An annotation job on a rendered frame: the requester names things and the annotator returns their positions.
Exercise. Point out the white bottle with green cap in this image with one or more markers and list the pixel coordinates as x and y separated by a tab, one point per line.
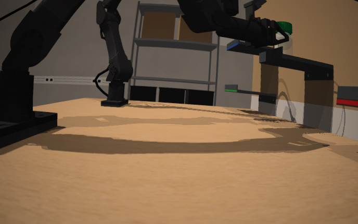
287	46

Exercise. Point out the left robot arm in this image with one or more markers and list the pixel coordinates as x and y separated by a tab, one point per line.
120	68

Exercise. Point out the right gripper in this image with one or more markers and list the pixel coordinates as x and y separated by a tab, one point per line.
257	30

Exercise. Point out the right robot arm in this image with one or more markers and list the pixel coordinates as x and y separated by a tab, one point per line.
40	29

